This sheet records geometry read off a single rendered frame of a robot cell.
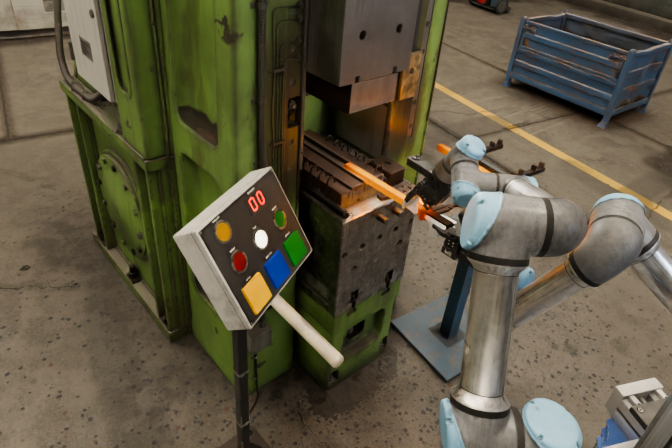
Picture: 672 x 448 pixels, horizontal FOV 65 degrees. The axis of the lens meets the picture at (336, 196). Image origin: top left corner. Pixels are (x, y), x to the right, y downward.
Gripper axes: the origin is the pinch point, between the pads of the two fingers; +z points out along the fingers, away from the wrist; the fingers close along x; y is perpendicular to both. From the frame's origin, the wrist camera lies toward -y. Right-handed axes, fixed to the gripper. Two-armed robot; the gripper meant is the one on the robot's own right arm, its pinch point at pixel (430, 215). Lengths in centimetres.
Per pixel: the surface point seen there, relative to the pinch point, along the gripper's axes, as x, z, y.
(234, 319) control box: -69, 2, 3
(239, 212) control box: -59, 15, -17
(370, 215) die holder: -3.5, 21.8, 11.1
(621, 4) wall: 824, 275, 80
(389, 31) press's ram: 1, 27, -50
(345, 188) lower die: -8.8, 29.7, 2.2
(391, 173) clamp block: 11.9, 27.9, 2.5
